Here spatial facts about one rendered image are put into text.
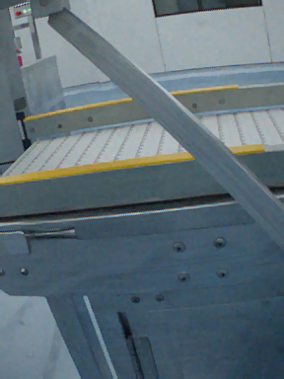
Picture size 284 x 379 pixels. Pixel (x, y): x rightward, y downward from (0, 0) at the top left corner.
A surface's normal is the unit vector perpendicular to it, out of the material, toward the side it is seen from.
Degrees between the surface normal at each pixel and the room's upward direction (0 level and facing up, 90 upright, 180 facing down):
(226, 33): 90
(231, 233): 90
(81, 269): 90
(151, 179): 90
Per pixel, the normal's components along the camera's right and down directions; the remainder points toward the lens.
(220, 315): -0.12, 0.43
